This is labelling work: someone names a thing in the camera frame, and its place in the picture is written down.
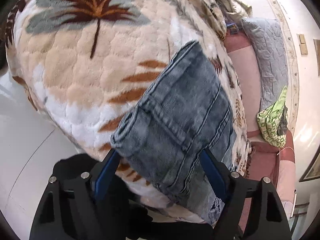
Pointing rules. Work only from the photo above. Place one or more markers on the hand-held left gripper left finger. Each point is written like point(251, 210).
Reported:
point(107, 170)

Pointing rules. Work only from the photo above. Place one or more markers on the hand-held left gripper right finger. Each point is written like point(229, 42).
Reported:
point(212, 172)

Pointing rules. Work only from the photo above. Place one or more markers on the blue denim pants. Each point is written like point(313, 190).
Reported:
point(180, 120)

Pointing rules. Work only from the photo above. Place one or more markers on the green patterned cloth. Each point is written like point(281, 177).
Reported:
point(272, 125)

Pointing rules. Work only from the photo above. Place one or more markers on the grey crumpled cloth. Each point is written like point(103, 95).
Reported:
point(283, 122)

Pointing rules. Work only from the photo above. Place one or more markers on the pink sofa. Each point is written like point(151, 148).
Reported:
point(245, 80)

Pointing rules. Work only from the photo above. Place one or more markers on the dark framed picture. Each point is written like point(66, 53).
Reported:
point(312, 170)

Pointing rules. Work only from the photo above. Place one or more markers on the leaf print fleece blanket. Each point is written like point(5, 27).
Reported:
point(75, 67)

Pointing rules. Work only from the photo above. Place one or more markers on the grey quilted pillow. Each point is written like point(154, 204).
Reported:
point(270, 60)

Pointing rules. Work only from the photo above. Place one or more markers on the clear plastic packet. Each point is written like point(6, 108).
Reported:
point(231, 28)

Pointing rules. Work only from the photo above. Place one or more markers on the beige light switch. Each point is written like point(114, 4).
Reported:
point(301, 38)
point(303, 49)

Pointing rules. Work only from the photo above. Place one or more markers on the beige wall panel cover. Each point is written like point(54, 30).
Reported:
point(317, 57)

